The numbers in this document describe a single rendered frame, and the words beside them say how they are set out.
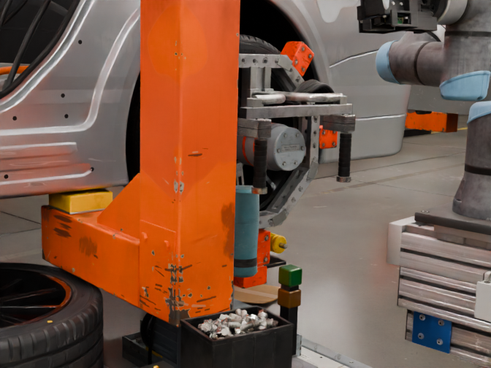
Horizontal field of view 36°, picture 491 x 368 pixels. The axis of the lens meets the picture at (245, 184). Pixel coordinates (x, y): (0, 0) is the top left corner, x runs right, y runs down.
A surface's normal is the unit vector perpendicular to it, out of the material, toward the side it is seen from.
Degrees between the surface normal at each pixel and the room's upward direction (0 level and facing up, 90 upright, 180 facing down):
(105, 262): 90
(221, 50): 90
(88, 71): 90
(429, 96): 111
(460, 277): 90
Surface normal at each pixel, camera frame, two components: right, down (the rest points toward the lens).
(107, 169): 0.65, 0.15
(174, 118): -0.76, 0.10
